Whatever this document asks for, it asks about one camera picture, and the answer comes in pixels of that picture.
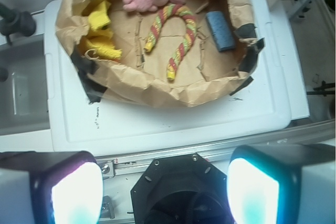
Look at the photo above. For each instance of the aluminium extrusion rail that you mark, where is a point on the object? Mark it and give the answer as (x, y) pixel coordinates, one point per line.
(120, 173)

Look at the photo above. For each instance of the white plastic bin lid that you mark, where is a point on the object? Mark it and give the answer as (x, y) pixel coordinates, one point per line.
(275, 97)

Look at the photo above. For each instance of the black octagonal mount plate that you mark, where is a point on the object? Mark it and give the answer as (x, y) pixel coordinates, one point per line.
(181, 189)

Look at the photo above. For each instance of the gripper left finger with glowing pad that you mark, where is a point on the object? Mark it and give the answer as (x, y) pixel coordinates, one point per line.
(50, 187)

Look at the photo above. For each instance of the blue rectangular block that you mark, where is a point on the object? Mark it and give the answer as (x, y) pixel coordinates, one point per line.
(220, 31)

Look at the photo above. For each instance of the yellow fuzzy cloth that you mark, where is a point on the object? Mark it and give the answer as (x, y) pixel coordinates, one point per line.
(98, 41)

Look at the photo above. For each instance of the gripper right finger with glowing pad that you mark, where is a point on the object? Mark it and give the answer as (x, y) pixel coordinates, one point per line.
(291, 183)

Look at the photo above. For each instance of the brown paper tray with tape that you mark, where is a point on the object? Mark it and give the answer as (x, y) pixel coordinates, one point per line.
(169, 58)

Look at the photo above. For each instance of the black knob clamp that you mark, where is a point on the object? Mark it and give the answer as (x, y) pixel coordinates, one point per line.
(13, 21)

